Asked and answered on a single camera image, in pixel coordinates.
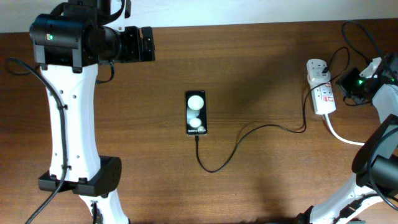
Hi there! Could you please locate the black USB charging cable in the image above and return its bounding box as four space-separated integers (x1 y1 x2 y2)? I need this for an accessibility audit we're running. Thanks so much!
195 46 351 174

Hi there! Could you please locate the black Samsung Galaxy smartphone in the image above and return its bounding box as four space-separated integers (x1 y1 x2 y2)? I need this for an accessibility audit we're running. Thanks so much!
185 90 208 136

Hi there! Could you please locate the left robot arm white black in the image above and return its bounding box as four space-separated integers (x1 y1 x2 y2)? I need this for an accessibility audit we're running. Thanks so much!
29 1 155 223

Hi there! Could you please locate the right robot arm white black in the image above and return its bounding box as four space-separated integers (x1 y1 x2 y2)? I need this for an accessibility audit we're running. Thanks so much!
293 54 397 224

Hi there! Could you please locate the white USB charger plug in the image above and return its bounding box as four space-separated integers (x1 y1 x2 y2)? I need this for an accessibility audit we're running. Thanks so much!
307 67 331 88

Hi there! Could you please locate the white power strip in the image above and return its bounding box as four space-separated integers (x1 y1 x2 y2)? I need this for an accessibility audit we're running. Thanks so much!
305 58 337 116

